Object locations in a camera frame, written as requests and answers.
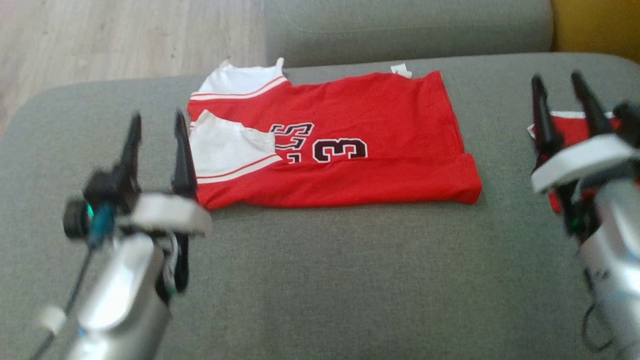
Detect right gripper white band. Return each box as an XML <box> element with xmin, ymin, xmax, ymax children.
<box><xmin>530</xmin><ymin>70</ymin><xmax>640</xmax><ymax>237</ymax></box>

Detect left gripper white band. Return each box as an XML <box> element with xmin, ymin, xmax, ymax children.
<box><xmin>117</xmin><ymin>110</ymin><xmax>214</xmax><ymax>237</ymax></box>

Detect red shorts with white stripe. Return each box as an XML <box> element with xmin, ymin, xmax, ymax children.
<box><xmin>527</xmin><ymin>110</ymin><xmax>624</xmax><ymax>214</ymax></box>

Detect red t-shirt with white sleeves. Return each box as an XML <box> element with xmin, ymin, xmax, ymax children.
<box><xmin>187</xmin><ymin>57</ymin><xmax>484</xmax><ymax>211</ymax></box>

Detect yellow upholstered block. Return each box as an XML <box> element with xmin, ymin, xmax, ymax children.
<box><xmin>550</xmin><ymin>0</ymin><xmax>640</xmax><ymax>64</ymax></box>

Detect small grey sofa cushion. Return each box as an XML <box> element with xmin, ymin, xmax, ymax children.
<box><xmin>264</xmin><ymin>0</ymin><xmax>555</xmax><ymax>69</ymax></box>

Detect large grey sofa seat cushion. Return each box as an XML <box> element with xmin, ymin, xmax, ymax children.
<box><xmin>0</xmin><ymin>52</ymin><xmax>640</xmax><ymax>360</ymax></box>

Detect black cable with teal connector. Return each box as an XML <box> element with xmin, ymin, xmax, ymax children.
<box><xmin>30</xmin><ymin>205</ymin><xmax>113</xmax><ymax>360</ymax></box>

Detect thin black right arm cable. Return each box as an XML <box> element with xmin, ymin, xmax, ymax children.
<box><xmin>581</xmin><ymin>270</ymin><xmax>619</xmax><ymax>354</ymax></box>

